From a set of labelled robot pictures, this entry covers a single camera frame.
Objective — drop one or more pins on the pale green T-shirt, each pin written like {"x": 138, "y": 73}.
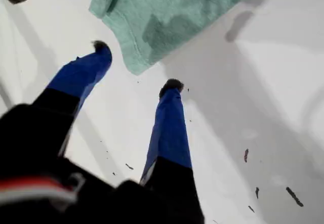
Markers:
{"x": 164, "y": 11}

